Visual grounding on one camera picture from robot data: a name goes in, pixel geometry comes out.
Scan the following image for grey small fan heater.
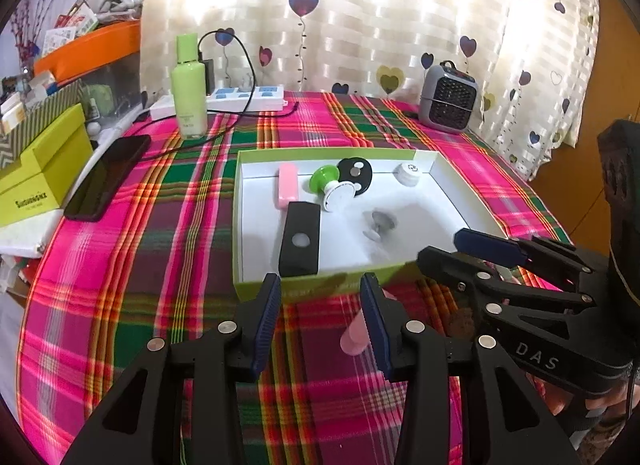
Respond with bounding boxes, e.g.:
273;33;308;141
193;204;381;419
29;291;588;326
417;61;481;134

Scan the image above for black smartphone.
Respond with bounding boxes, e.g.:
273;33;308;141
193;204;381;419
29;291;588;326
64;134;152;222

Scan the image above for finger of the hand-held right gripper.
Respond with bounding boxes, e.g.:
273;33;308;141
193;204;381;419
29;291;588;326
417;246;598;332
454;228;609;292

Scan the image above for white and blue power strip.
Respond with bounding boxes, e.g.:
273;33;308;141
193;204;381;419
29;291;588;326
150;85;288;120

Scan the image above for heart print curtain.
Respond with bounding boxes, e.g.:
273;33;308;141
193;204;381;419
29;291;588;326
140;0;601;180

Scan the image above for pink cylinder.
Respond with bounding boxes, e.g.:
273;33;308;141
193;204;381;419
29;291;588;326
340;297;401;357

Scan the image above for black and white round holder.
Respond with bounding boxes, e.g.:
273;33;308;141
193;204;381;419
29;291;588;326
337;157;373;190

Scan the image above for orange plastic tray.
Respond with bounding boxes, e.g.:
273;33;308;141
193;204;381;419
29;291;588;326
34;20;142;83

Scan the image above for plaid tablecloth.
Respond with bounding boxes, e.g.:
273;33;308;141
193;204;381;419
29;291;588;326
20;90;576;465

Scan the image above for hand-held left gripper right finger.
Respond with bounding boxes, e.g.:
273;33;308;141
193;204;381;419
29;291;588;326
360;272;583;465

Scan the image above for light green bottle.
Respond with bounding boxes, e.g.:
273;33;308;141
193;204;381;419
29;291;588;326
171;33;208;140

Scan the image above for stack of small cartons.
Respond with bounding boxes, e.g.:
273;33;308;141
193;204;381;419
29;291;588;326
42;0;98;58

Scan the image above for striped gift box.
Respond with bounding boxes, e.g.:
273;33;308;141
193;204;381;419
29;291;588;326
0;77;86;168

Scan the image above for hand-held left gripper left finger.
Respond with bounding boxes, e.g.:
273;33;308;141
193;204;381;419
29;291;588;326
60;272;283;465

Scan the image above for clear plastic container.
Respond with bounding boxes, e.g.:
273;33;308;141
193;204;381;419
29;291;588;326
55;52;143;116

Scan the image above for black charger cable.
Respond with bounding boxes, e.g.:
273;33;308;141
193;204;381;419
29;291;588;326
197;30;301;118

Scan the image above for small white round cap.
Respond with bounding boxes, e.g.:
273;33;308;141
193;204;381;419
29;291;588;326
393;161;423;188

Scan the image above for green and white box tray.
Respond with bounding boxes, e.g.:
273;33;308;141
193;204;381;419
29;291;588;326
231;147;513;303

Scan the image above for black rectangular magnet block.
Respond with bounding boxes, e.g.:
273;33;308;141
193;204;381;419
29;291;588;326
278;201;321;277

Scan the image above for black charger plug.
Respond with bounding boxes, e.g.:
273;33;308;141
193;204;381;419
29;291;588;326
197;59;216;96

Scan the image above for person's right hand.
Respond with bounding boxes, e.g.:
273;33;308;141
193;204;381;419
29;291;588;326
582;385;636;418

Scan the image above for brown walnut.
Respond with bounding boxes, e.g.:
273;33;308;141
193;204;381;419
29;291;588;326
446;306;476;338

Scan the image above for purple flower branches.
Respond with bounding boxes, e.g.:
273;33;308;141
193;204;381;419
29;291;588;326
10;0;56;66

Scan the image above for yellow-green cardboard box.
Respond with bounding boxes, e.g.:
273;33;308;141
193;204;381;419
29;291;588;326
0;104;95;230

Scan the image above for pink plastic clip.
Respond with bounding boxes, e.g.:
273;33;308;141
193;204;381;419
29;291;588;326
277;162;299;209

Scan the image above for green and white suction holder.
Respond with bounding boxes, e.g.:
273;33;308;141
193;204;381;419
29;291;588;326
310;168;358;213

